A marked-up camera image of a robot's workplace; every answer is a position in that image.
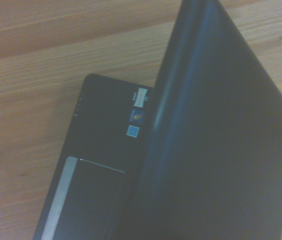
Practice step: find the black Asus laptop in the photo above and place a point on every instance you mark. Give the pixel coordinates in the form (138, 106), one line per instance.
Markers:
(180, 140)

